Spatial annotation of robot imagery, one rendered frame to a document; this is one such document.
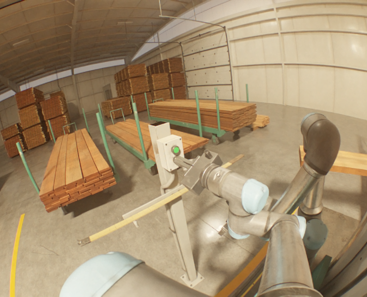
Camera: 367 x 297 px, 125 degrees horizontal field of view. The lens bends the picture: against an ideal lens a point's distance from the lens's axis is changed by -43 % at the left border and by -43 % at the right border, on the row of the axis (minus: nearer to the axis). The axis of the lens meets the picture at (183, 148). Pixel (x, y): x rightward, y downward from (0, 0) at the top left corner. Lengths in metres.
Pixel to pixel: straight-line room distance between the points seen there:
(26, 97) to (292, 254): 9.82
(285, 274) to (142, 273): 0.16
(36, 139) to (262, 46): 12.61
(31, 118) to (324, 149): 9.90
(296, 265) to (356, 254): 0.38
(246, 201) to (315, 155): 0.25
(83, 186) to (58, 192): 0.31
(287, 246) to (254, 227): 0.18
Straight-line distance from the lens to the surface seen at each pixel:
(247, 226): 0.46
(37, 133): 9.75
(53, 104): 9.44
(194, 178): 0.48
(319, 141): 0.52
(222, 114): 3.30
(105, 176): 2.04
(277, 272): 0.24
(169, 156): 0.59
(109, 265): 0.16
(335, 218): 2.28
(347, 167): 1.28
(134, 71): 10.31
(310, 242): 0.74
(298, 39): 9.05
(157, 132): 0.61
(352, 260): 0.62
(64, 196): 2.12
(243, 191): 0.39
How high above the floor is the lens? 1.45
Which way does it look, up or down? 23 degrees down
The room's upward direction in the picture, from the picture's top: 8 degrees counter-clockwise
